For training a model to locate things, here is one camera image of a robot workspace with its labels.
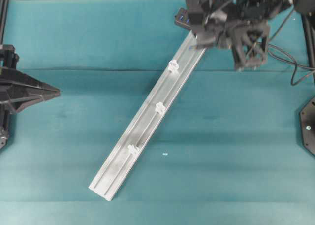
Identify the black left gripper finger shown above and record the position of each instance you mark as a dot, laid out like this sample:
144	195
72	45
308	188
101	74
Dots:
16	101
13	76

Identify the aluminium profile rail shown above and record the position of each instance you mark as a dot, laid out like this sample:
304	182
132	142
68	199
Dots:
145	122

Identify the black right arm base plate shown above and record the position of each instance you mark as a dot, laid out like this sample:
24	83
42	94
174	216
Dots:
307	122

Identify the black frame post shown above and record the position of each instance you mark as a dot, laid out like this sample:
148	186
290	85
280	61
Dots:
3	15
309	33

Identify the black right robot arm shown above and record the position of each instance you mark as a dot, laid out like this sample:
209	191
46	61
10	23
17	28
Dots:
265	9

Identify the black right frame post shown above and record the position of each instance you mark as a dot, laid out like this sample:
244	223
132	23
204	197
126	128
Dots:
309	33

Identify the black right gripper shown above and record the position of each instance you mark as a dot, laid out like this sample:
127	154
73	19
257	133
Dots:
247	39

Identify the black USB hub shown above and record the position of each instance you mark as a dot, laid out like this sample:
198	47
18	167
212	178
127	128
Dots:
182	19

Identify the black left frame post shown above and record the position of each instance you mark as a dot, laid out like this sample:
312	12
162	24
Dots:
3	15

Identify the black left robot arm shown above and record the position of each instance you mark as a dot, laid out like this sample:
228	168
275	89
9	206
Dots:
18	90

